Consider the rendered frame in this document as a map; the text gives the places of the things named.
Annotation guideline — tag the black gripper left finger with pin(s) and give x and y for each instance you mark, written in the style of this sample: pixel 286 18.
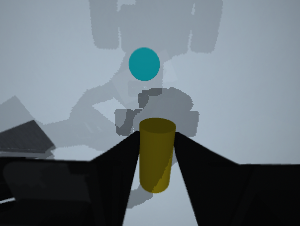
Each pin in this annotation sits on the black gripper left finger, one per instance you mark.
pixel 105 181

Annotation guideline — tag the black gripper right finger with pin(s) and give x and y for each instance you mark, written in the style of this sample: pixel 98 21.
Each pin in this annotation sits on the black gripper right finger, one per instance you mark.
pixel 221 190

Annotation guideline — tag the teal circle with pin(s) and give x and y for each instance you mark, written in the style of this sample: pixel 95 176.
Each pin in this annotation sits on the teal circle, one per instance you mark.
pixel 144 63

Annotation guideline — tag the yellow tall cylinder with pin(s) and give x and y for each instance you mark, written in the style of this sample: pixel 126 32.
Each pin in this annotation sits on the yellow tall cylinder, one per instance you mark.
pixel 156 152

